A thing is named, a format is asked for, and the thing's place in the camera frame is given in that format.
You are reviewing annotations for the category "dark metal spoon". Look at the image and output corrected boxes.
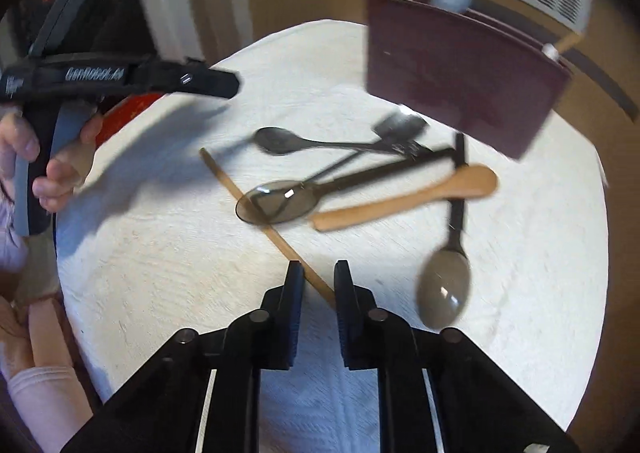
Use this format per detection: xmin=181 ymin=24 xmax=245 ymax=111
xmin=253 ymin=127 xmax=402 ymax=155

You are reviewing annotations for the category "wooden spoon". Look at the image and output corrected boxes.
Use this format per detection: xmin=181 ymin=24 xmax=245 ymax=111
xmin=310 ymin=165 xmax=499 ymax=232

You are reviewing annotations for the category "metal spatula scoop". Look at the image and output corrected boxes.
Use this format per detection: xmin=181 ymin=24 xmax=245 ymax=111
xmin=304 ymin=113 xmax=427 ymax=182

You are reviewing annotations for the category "person's left forearm sleeve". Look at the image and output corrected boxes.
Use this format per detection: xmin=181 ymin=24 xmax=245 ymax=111
xmin=8 ymin=366 xmax=93 ymax=452

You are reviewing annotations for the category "person's left hand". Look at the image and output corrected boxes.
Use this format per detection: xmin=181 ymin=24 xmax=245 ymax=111
xmin=1 ymin=104 xmax=103 ymax=214

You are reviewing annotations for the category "maroon plastic utensil holder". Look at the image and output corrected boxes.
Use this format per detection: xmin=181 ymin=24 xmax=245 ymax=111
xmin=366 ymin=0 xmax=572 ymax=160

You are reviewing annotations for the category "white tipped wooden chopstick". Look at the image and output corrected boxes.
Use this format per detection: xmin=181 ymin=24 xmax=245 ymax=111
xmin=541 ymin=32 xmax=584 ymax=61

